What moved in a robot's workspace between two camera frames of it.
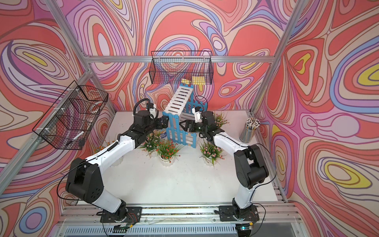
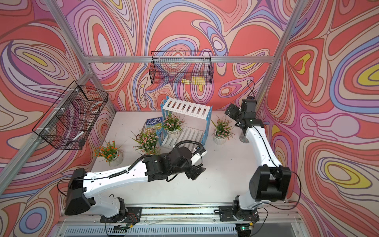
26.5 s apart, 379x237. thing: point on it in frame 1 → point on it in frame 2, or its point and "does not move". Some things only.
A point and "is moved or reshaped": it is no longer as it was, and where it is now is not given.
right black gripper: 188,122 → 235,109
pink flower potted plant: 149,145 → 172,124
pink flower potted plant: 211,153 → 148,140
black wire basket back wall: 181,67 does not move
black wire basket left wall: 67,124 does not move
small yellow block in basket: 186,81 does not move
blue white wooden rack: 180,108 is moved or reshaped
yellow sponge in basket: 198,80 does not move
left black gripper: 165,123 → 195,172
